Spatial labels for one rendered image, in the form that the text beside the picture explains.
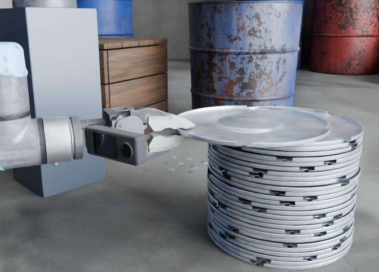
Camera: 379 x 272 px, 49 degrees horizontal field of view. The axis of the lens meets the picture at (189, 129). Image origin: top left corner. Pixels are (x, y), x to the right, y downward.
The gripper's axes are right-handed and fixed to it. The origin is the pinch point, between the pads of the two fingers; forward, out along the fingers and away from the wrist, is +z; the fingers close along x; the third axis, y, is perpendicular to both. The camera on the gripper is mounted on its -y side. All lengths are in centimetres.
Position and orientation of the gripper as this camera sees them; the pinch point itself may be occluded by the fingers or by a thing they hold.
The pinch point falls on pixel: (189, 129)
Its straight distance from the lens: 74.6
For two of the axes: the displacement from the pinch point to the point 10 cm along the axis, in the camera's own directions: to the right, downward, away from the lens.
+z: 9.3, -1.0, 3.6
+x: 0.0, 9.7, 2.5
